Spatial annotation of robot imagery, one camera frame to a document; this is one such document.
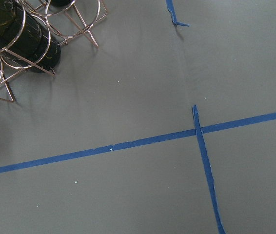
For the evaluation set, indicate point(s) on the copper wire bottle rack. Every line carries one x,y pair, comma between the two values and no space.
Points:
11,64

